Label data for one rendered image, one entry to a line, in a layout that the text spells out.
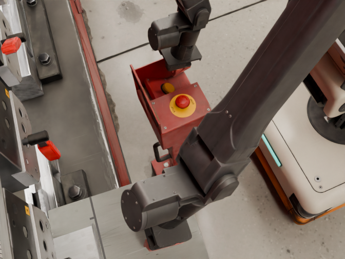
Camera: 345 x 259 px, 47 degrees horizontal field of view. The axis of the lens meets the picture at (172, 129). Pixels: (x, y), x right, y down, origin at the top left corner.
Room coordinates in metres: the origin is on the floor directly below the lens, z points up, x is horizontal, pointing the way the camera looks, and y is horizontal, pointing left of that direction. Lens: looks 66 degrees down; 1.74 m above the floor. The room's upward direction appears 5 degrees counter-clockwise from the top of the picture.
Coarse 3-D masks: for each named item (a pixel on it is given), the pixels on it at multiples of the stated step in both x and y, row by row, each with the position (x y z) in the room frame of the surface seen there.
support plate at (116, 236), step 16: (112, 192) 0.22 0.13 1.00; (64, 208) 0.19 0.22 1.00; (80, 208) 0.19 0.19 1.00; (96, 208) 0.19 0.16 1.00; (112, 208) 0.18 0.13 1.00; (64, 224) 0.16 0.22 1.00; (80, 224) 0.16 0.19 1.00; (112, 224) 0.15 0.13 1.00; (192, 224) 0.14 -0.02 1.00; (112, 240) 0.13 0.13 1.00; (128, 240) 0.12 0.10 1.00; (144, 240) 0.12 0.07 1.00; (192, 240) 0.11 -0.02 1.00; (112, 256) 0.10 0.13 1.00; (128, 256) 0.09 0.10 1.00; (144, 256) 0.09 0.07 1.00; (160, 256) 0.09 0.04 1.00; (176, 256) 0.09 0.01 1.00; (192, 256) 0.08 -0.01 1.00; (208, 256) 0.08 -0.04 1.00
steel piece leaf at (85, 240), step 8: (72, 232) 0.15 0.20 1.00; (80, 232) 0.14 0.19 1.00; (88, 232) 0.14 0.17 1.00; (96, 232) 0.14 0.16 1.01; (56, 240) 0.13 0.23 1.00; (64, 240) 0.13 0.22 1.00; (72, 240) 0.13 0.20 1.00; (80, 240) 0.13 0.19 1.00; (88, 240) 0.13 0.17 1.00; (96, 240) 0.12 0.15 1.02; (56, 248) 0.12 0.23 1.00; (64, 248) 0.12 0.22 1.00; (72, 248) 0.12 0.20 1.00; (80, 248) 0.12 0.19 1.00; (88, 248) 0.11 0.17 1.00; (96, 248) 0.11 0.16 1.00; (56, 256) 0.11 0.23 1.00; (64, 256) 0.10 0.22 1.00; (72, 256) 0.10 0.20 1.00; (80, 256) 0.10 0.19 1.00; (88, 256) 0.10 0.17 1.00; (96, 256) 0.10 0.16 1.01
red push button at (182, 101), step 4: (180, 96) 0.52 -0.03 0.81; (184, 96) 0.52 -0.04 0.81; (176, 100) 0.51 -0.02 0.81; (180, 100) 0.51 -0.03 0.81; (184, 100) 0.50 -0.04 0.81; (188, 100) 0.50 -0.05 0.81; (176, 104) 0.50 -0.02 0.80; (180, 104) 0.49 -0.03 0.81; (184, 104) 0.49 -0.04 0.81; (188, 104) 0.49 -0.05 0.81
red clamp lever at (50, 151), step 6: (42, 132) 0.27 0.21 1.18; (30, 138) 0.26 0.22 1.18; (36, 138) 0.26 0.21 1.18; (42, 138) 0.26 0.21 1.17; (48, 138) 0.27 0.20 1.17; (24, 144) 0.26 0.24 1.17; (30, 144) 0.26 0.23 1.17; (42, 144) 0.26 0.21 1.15; (48, 144) 0.27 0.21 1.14; (42, 150) 0.26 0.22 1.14; (48, 150) 0.26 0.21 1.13; (54, 150) 0.26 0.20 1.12; (48, 156) 0.26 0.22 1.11; (54, 156) 0.26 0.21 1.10; (60, 156) 0.26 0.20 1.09
